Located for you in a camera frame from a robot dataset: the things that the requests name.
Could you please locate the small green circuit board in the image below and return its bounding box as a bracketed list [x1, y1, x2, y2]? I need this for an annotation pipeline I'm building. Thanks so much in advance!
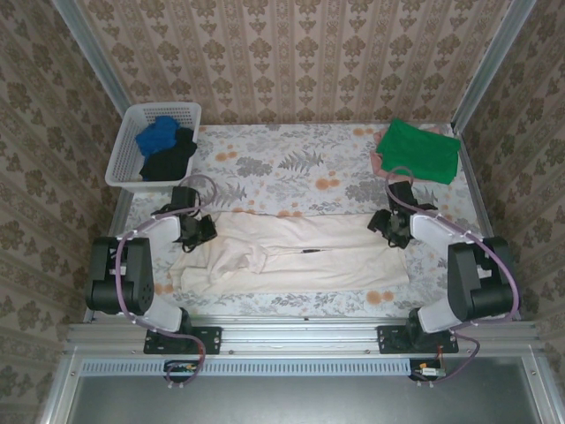
[163, 360, 200, 383]
[409, 358, 448, 382]

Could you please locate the aluminium corner post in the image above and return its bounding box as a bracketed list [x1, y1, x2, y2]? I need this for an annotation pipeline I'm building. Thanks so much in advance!
[51, 0, 130, 103]
[450, 0, 538, 133]

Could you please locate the long aluminium mounting rail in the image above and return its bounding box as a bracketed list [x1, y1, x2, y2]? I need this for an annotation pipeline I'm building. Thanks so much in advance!
[65, 315, 540, 354]

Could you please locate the pink folded t-shirt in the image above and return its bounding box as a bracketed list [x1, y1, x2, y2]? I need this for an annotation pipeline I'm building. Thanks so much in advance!
[369, 125, 445, 182]

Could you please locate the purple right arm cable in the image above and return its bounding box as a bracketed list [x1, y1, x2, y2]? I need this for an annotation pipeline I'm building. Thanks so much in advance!
[385, 166, 522, 390]

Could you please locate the floral tablecloth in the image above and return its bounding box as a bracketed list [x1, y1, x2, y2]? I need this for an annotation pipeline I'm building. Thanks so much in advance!
[100, 122, 508, 318]

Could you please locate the black t-shirt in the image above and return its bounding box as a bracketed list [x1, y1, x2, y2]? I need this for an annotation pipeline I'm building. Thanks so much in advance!
[139, 127, 199, 182]

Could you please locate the grey steel sheet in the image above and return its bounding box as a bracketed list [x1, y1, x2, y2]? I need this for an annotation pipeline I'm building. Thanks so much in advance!
[65, 356, 551, 424]

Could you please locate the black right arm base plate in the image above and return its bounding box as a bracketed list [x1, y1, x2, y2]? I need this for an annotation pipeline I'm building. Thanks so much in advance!
[376, 324, 460, 356]

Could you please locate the green folded t-shirt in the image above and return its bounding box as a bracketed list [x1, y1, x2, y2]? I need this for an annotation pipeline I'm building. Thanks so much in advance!
[376, 117, 461, 186]

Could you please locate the blue t-shirt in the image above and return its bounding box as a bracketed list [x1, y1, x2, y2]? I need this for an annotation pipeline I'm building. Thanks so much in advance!
[135, 117, 183, 158]

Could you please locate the cream t-shirt with robot print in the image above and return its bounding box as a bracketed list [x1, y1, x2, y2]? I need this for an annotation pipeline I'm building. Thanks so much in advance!
[169, 211, 410, 295]

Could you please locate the grey slotted cable duct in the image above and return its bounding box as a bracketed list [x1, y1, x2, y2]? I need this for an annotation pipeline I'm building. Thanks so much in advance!
[80, 357, 414, 377]

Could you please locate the white plastic laundry basket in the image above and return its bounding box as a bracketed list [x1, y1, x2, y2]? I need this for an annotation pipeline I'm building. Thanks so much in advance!
[104, 102, 203, 193]

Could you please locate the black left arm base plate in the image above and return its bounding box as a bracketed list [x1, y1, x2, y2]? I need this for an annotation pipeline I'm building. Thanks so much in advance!
[143, 324, 222, 356]

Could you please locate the aluminium lower frame bar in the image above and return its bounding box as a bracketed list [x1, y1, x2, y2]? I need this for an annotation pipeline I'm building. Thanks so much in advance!
[37, 352, 83, 424]
[523, 352, 560, 424]

